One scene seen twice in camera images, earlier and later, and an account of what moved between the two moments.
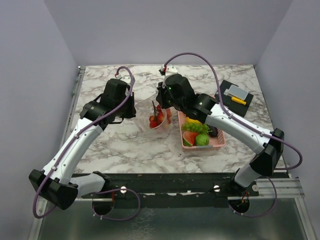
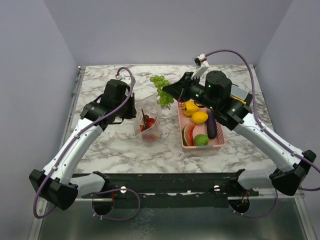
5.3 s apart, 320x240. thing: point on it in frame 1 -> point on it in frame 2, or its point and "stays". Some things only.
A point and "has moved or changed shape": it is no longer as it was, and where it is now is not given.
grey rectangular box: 234,91 stays
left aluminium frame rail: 81,70 stays
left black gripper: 131,112 stays
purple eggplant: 214,132 stays
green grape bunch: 199,127 has moved or changed shape
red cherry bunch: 155,120 -> 147,122
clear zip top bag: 144,110 has moved or changed shape
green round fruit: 202,139 stays
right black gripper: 162,90 -> 178,90
